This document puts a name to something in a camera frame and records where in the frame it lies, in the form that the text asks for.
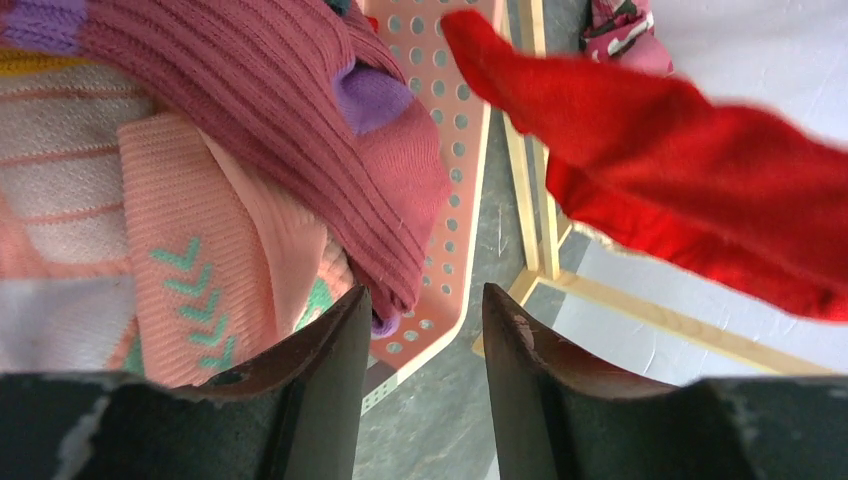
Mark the pink camouflage cloth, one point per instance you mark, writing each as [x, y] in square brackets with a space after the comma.
[623, 32]

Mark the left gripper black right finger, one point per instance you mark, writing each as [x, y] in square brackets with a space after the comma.
[560, 412]

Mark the wooden rack frame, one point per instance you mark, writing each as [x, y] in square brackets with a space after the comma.
[649, 317]

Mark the pink green patterned sock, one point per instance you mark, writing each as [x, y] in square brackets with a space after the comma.
[132, 241]

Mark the maroon purple sock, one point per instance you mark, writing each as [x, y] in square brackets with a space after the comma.
[305, 91]

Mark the plain red sock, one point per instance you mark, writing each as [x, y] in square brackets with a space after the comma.
[731, 193]

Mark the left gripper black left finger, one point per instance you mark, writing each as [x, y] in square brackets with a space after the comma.
[292, 412]

